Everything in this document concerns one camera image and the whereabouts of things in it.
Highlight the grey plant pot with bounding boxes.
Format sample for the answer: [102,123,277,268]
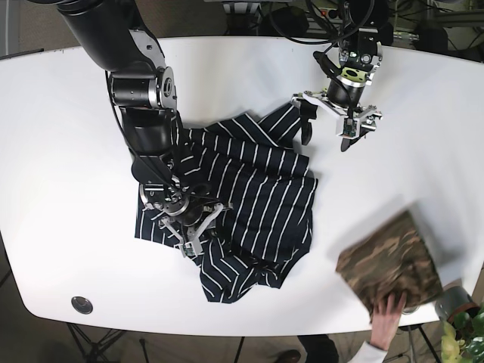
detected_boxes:
[435,285,480,323]

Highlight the left metal table grommet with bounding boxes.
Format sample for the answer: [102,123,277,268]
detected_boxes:
[71,296,93,315]

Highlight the camouflage T-shirt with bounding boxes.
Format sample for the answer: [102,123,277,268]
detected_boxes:
[336,210,443,314]

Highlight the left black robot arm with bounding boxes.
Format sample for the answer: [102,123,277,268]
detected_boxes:
[268,1,389,152]

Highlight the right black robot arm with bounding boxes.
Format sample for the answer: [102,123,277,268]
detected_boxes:
[55,1,225,257]

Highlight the black white striped T-shirt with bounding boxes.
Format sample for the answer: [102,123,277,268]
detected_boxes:
[135,103,320,305]

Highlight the green plant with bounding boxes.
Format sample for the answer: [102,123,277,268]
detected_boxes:
[441,306,483,363]

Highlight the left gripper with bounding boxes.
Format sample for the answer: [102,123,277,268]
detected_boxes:
[292,57,383,152]

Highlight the person's bare hand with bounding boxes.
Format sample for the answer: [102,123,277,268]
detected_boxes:
[370,292,407,351]

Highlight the white sleeved forearm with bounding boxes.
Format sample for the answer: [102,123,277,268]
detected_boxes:
[348,341,387,363]

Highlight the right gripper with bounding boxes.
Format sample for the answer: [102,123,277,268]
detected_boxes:
[140,178,228,257]

